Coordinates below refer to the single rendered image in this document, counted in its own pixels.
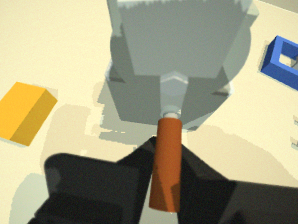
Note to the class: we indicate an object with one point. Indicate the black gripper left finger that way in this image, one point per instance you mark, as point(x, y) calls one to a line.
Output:
point(123, 182)

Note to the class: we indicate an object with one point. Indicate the blue c-shaped block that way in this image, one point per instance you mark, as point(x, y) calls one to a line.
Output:
point(272, 66)

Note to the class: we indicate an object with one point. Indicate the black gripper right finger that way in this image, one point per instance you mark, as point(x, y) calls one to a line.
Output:
point(207, 197)

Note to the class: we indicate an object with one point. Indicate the yellow rectangular block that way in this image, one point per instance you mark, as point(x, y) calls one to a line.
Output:
point(23, 110)

